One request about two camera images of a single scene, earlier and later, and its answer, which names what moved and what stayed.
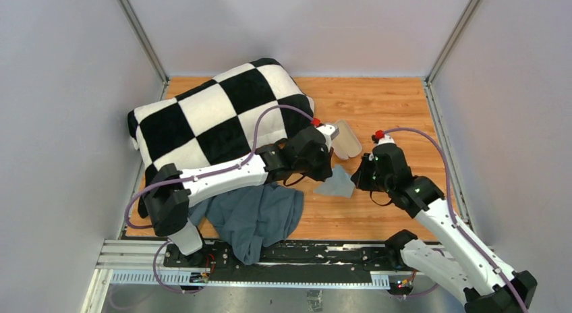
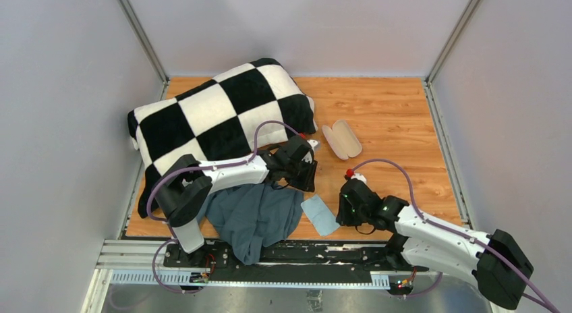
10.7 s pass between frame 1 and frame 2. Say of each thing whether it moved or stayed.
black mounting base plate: stayed
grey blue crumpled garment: stayed
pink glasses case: stayed
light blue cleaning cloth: moved
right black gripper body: moved
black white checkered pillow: stayed
